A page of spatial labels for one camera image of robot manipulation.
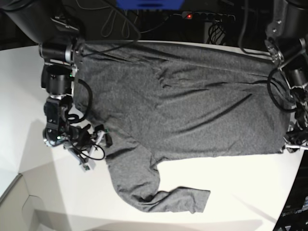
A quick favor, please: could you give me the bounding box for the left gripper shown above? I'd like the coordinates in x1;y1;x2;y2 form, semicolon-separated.
282;130;308;153

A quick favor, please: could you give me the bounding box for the grey side table panel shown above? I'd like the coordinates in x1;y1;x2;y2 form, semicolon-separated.
0;174;42;231

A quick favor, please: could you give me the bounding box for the blue plastic box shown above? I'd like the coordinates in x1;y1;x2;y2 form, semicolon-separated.
116;0;184;10

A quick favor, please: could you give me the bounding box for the grey looped cable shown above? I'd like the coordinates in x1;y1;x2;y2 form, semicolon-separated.
101;7;167;39

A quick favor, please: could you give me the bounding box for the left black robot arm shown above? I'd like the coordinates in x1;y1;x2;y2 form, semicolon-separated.
265;0;308;152

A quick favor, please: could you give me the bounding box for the grey long-sleeve t-shirt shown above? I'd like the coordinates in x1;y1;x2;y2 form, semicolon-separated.
77;42;290;213

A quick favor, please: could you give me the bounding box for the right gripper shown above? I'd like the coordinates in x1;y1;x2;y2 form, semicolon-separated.
63;124;113;172

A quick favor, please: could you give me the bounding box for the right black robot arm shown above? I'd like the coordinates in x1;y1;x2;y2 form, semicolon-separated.
0;0;113;171

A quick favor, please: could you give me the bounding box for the black power strip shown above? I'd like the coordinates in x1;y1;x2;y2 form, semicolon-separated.
181;12;236;23

